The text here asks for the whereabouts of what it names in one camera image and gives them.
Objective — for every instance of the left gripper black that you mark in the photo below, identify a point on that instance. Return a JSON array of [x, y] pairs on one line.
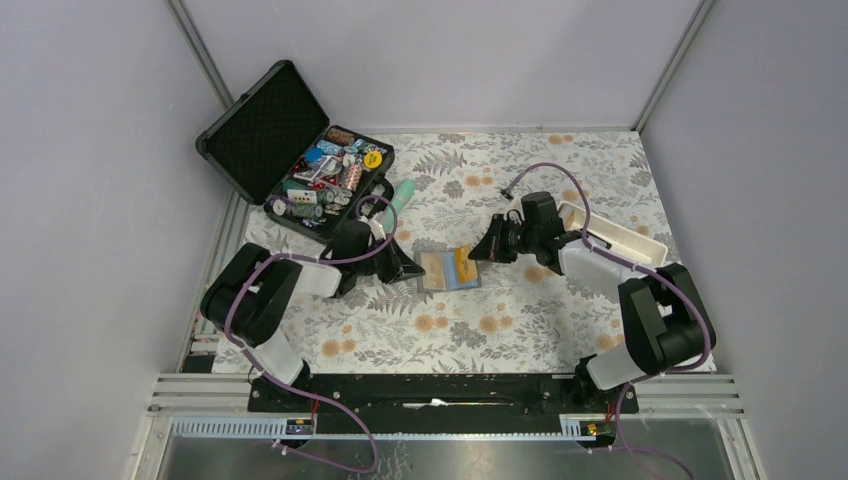
[[399, 262]]

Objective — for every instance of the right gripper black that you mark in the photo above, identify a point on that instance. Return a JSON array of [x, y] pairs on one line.
[[491, 246]]

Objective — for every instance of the orange illustrated credit card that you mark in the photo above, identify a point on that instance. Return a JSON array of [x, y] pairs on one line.
[[465, 266]]

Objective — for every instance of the taupe leather card holder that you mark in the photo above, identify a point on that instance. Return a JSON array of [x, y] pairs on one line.
[[450, 272]]

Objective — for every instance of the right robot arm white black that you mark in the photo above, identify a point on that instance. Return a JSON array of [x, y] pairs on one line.
[[663, 318]]

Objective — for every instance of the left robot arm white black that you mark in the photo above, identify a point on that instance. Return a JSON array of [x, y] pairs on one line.
[[249, 298]]

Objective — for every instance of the playing card deck box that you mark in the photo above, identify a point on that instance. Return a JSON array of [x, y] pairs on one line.
[[302, 196]]

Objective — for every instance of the floral patterned table mat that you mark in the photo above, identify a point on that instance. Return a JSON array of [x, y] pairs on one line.
[[523, 318]]

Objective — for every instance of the mint green tube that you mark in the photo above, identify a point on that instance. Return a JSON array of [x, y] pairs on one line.
[[403, 193]]

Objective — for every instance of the yellow poker chip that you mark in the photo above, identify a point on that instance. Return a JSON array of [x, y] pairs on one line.
[[372, 159]]

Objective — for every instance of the white rectangular tray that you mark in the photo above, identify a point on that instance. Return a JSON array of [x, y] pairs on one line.
[[623, 241]]

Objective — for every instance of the black poker chip case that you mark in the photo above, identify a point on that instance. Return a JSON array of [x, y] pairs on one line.
[[265, 144]]

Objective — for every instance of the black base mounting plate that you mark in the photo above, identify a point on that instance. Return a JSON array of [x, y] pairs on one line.
[[452, 404]]

